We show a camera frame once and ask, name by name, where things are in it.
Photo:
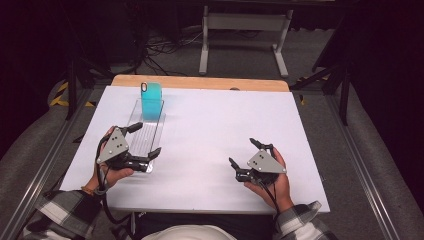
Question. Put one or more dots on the yellow black floor tape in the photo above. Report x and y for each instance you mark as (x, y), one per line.
(58, 99)

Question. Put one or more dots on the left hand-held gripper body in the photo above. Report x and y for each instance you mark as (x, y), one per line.
(114, 146)

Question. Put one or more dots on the aluminium rail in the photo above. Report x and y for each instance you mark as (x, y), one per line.
(36, 180)
(363, 166)

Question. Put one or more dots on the black tripod stand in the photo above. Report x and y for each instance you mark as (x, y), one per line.
(71, 86)
(345, 90)

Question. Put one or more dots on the clear plastic packaging tray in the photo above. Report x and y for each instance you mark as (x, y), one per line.
(146, 136)

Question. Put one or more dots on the white metal stand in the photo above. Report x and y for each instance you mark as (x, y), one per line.
(246, 21)

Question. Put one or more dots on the person's right hand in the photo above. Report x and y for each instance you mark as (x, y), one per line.
(278, 190)

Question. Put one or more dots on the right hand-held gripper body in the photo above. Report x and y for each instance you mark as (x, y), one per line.
(265, 164)

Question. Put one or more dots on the iridescent phone case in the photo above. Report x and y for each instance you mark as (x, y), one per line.
(151, 100)

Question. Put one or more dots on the white board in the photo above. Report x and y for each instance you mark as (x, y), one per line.
(200, 180)

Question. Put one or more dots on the person's left hand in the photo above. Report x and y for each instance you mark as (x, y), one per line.
(113, 176)

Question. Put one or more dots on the person's torso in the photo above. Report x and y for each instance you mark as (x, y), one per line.
(200, 231)

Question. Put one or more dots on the orange wristband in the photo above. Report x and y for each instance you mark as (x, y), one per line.
(87, 190)

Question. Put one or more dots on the wooden table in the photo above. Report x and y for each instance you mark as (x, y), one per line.
(200, 82)

